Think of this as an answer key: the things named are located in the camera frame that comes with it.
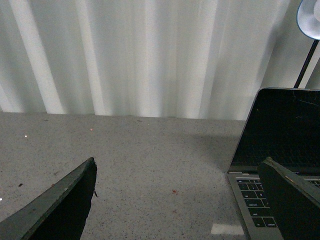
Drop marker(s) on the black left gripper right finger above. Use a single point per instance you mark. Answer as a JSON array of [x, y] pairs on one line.
[[294, 201]]

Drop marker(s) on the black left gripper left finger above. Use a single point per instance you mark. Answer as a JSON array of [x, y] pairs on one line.
[[59, 213]]

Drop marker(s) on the grey laptop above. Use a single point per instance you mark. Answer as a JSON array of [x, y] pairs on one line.
[[283, 124]]

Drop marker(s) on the white tape piece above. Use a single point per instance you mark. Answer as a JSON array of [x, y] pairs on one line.
[[226, 229]]

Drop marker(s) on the white desk lamp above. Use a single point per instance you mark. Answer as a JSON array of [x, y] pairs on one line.
[[308, 22]]

